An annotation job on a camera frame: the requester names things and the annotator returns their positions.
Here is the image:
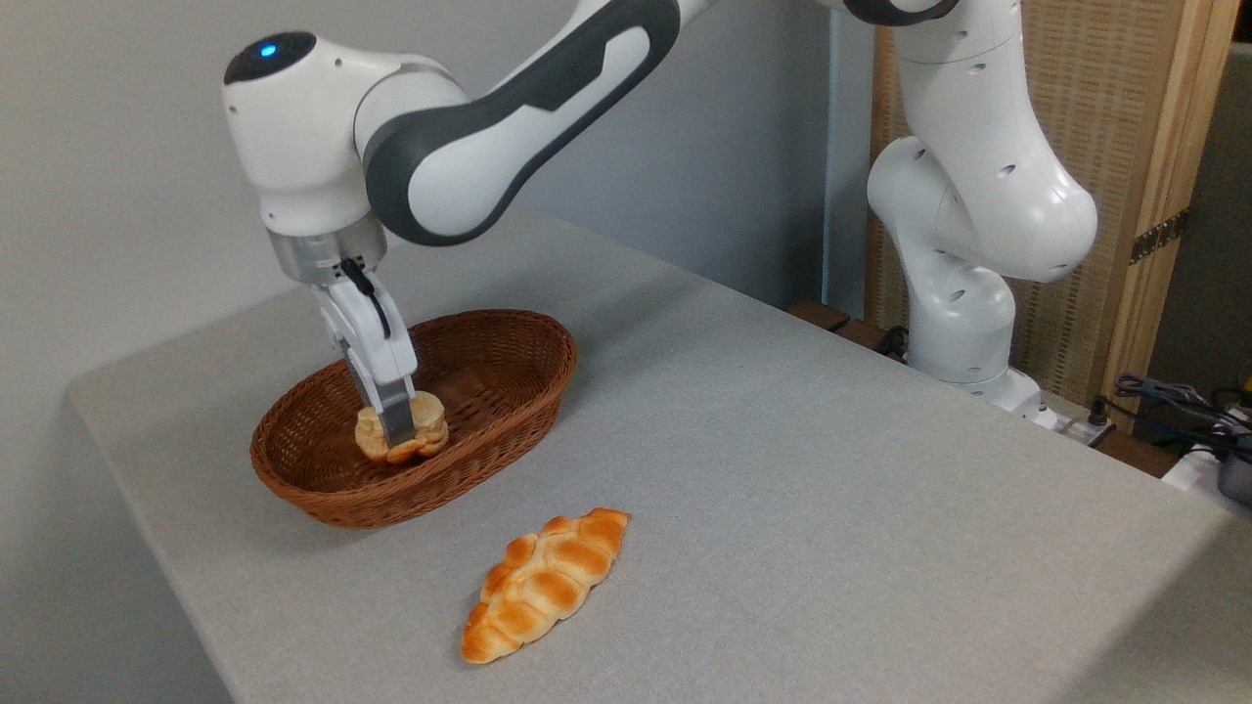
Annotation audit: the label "dark wooden base board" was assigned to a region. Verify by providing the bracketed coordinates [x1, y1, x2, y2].
[787, 300, 913, 365]

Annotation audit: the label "small pale round bread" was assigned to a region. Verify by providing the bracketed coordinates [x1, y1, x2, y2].
[354, 392, 451, 464]

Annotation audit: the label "brown wicker basket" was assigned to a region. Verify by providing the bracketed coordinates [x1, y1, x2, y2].
[249, 309, 578, 530]

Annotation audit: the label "wooden rattan folding screen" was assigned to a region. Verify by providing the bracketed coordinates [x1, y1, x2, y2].
[866, 0, 1241, 433]

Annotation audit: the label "brass screen hinge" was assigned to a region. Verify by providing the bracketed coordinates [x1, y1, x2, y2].
[1129, 206, 1191, 266]

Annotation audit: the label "braided golden bread loaf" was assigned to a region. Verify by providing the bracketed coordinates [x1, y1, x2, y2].
[461, 507, 632, 666]

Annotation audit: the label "black cable bundle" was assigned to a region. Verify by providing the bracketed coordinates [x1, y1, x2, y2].
[1113, 374, 1252, 461]

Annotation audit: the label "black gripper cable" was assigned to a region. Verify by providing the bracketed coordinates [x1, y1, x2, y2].
[338, 257, 393, 341]

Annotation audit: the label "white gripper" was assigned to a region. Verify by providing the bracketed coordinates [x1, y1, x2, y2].
[313, 277, 422, 453]

